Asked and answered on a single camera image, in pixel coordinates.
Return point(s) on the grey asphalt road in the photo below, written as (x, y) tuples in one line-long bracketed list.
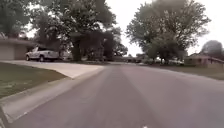
[(133, 96)]

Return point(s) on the pale concrete driveway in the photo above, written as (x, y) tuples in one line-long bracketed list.
[(63, 68)]

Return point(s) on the large dark tree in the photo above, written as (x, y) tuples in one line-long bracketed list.
[(78, 26)]

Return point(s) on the large green tree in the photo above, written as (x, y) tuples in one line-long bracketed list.
[(168, 25)]

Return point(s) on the white pickup truck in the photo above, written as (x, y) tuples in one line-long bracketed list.
[(41, 54)]

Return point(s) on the grass verge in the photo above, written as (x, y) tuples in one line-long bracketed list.
[(200, 71)]

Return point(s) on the pale concrete kerb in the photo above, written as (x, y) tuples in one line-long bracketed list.
[(30, 98)]

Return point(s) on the brown low house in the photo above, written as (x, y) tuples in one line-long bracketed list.
[(201, 60)]

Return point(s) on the green grass lawn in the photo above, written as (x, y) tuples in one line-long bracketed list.
[(20, 78)]

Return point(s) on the low house with garage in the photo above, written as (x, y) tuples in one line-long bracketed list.
[(13, 49)]

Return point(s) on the round distant tree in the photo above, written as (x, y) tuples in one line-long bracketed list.
[(213, 49)]

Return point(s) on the tall tree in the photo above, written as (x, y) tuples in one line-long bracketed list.
[(11, 16)]

